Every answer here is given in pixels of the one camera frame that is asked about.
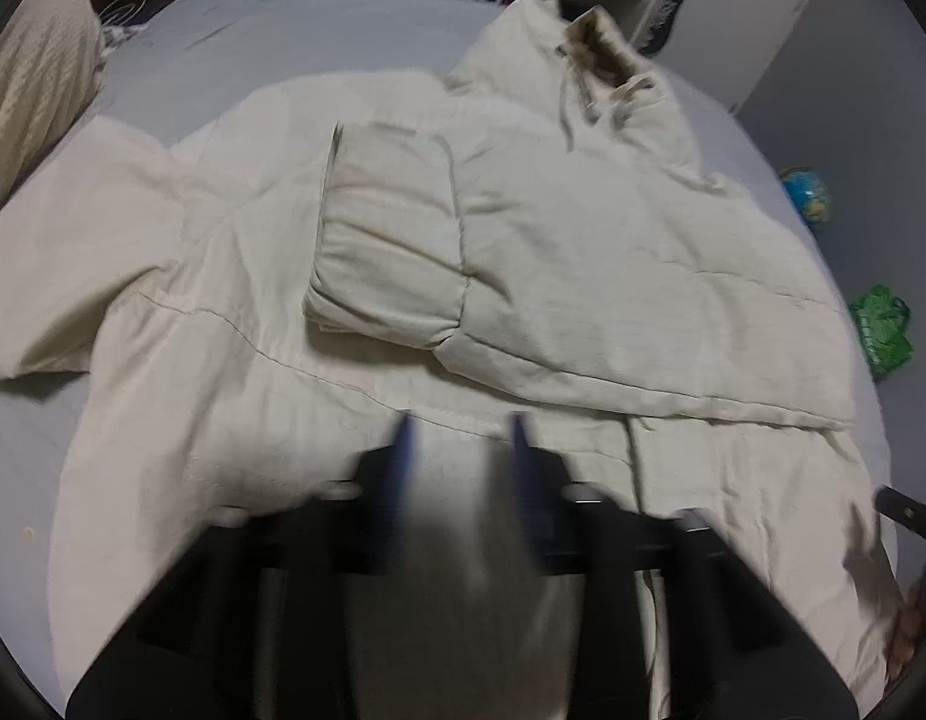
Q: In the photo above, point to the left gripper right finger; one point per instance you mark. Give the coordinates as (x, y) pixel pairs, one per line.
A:
(549, 517)

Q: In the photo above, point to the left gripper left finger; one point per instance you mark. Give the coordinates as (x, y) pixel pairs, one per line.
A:
(382, 476)

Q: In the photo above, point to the cream puffer jacket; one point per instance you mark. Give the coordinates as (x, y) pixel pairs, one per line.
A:
(463, 299)

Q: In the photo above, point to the person's right hand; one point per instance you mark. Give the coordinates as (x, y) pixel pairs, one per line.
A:
(908, 632)

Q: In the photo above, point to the green patterned bag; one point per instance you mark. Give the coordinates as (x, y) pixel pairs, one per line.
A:
(882, 321)

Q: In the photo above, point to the blue globe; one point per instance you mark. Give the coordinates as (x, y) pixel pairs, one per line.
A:
(808, 194)

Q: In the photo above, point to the black sports bag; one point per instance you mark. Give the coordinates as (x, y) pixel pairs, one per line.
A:
(660, 27)

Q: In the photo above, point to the beige knit blanket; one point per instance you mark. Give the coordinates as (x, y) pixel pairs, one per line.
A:
(51, 54)

